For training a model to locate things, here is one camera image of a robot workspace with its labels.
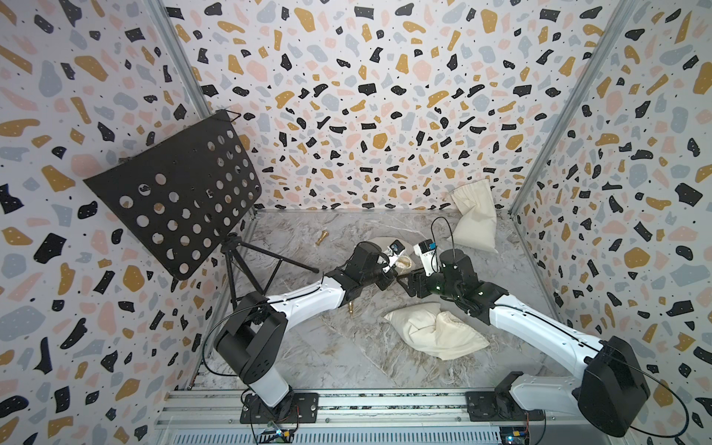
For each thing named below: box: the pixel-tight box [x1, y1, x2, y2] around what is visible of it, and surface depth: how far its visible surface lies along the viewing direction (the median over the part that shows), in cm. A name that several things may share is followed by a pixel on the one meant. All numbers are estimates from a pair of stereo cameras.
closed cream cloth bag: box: [447, 178, 499, 254], surface depth 113 cm
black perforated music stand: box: [83, 109, 319, 308], surface depth 64 cm
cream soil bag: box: [383, 302, 490, 361], surface depth 82 cm
